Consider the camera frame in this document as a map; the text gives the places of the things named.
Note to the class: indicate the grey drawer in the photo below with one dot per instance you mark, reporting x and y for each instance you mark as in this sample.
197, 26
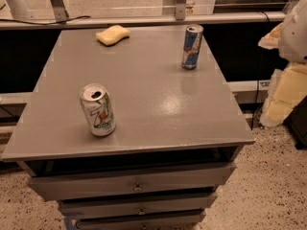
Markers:
87, 185
141, 222
137, 205

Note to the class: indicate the grey metal bracket left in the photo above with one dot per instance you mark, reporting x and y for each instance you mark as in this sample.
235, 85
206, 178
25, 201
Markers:
59, 10

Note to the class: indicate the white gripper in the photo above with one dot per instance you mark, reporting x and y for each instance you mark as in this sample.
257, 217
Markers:
295, 37

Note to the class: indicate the grey drawer cabinet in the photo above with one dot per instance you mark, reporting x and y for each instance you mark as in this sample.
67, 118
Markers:
165, 116

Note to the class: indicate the top grey drawer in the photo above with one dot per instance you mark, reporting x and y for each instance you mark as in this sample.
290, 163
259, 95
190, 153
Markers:
87, 185

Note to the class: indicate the yellow sponge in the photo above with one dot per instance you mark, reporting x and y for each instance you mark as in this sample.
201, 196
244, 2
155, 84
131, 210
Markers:
112, 35

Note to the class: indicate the white 7up can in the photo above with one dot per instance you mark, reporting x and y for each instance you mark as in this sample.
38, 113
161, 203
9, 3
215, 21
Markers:
97, 109

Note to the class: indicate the grey metal bracket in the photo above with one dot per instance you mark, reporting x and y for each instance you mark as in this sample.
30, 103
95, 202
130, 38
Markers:
59, 10
180, 9

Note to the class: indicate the bottom grey drawer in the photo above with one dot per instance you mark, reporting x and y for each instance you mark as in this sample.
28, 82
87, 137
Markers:
141, 222

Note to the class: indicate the grey metal rail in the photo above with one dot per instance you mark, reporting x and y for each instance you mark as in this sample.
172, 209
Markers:
91, 22

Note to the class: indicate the lower grey ledge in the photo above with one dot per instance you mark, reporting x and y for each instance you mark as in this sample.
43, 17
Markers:
249, 92

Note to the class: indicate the middle grey drawer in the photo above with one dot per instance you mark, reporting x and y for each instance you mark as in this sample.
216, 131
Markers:
137, 205

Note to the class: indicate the white pipe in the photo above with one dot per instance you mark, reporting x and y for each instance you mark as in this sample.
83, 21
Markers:
19, 9

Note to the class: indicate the grey metal bracket centre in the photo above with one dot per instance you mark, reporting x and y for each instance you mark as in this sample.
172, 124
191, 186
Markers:
180, 9

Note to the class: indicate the Red Bull can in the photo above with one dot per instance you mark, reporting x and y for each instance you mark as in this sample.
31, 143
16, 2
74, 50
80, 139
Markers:
191, 46

